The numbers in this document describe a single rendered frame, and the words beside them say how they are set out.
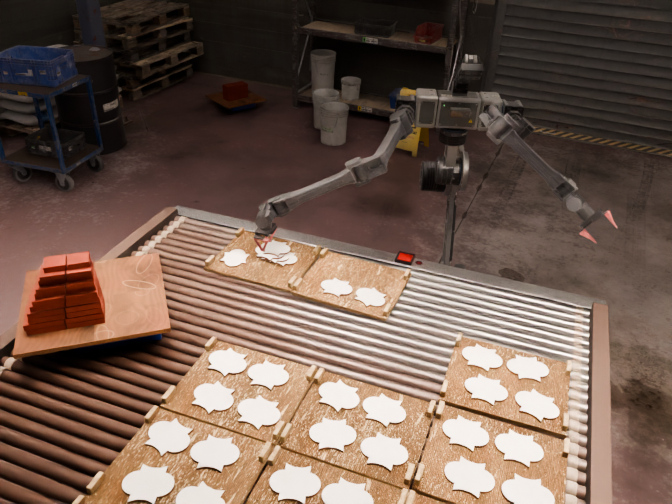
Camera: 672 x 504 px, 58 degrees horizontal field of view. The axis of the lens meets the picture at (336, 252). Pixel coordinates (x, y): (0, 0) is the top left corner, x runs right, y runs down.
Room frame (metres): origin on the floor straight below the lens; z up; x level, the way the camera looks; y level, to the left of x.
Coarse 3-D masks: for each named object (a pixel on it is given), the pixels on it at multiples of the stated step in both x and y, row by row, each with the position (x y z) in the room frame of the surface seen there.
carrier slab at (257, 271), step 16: (240, 240) 2.39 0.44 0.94; (304, 256) 2.27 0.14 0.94; (224, 272) 2.12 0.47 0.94; (240, 272) 2.13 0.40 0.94; (256, 272) 2.13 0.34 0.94; (272, 272) 2.14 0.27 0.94; (288, 272) 2.14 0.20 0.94; (304, 272) 2.15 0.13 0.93; (272, 288) 2.04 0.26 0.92; (288, 288) 2.03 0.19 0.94
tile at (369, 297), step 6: (360, 288) 2.04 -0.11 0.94; (366, 288) 2.04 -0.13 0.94; (372, 288) 2.04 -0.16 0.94; (360, 294) 2.00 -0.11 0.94; (366, 294) 2.00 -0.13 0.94; (372, 294) 2.00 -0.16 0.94; (378, 294) 2.00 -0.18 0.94; (384, 294) 2.00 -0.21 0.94; (360, 300) 1.96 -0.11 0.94; (366, 300) 1.96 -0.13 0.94; (372, 300) 1.96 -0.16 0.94; (378, 300) 1.96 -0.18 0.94; (384, 300) 1.96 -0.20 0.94; (366, 306) 1.92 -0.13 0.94; (372, 306) 1.93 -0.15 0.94; (378, 306) 1.93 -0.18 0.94
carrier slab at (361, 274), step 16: (336, 256) 2.28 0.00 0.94; (320, 272) 2.15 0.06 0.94; (336, 272) 2.16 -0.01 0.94; (352, 272) 2.16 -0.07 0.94; (368, 272) 2.17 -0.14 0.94; (384, 272) 2.17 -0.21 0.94; (400, 272) 2.18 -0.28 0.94; (304, 288) 2.03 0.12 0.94; (320, 288) 2.04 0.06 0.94; (352, 288) 2.05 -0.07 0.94; (368, 288) 2.05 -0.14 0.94; (384, 288) 2.06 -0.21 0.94; (400, 288) 2.06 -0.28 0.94; (336, 304) 1.93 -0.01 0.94; (352, 304) 1.94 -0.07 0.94; (384, 304) 1.95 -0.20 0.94; (384, 320) 1.86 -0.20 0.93
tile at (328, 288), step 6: (324, 282) 2.07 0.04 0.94; (330, 282) 2.07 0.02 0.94; (336, 282) 2.07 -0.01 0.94; (342, 282) 2.07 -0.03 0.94; (348, 282) 2.08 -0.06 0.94; (324, 288) 2.03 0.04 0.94; (330, 288) 2.03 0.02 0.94; (336, 288) 2.03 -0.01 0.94; (342, 288) 2.03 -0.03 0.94; (348, 288) 2.03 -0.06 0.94; (336, 294) 1.99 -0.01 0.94; (342, 294) 1.99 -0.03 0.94; (348, 294) 2.00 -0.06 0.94
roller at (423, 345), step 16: (192, 288) 2.04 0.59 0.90; (208, 288) 2.03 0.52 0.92; (256, 304) 1.95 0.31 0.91; (272, 304) 1.94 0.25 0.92; (320, 320) 1.86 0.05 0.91; (336, 320) 1.85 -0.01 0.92; (384, 336) 1.78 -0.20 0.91; (400, 336) 1.77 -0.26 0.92; (448, 352) 1.70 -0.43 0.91; (576, 384) 1.56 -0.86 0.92
